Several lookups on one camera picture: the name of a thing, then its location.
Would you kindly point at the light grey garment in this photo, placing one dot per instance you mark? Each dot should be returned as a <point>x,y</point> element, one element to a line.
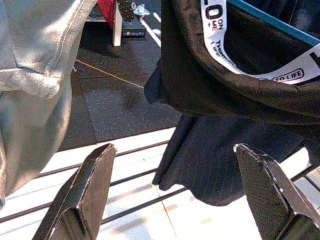
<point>32,75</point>

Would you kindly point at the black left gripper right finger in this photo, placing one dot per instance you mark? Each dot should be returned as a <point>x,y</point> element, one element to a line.
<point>272,205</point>

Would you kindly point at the black flat box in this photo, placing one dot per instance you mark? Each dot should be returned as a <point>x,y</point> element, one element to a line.
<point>133,31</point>

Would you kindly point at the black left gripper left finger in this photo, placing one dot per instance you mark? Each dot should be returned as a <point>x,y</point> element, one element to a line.
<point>82,200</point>

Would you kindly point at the white furniture frame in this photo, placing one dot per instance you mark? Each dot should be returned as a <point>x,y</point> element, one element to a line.
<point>117,32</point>

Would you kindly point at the black shirt white printed band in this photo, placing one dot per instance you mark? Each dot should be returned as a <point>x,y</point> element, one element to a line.
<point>190,75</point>

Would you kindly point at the black metal clothes rack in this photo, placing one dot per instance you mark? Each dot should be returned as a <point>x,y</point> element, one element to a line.
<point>307,173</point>

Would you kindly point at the red garment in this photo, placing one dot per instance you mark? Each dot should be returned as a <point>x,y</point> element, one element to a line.
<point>106,11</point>

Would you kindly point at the dark pinstriped garment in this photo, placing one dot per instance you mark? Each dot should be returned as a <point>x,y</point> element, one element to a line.
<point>212,162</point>

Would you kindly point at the black dotted item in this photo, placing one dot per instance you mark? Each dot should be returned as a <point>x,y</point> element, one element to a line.
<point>126,11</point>

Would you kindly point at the crumpled white teal wrapper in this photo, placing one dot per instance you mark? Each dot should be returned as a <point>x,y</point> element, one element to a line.
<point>141,10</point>

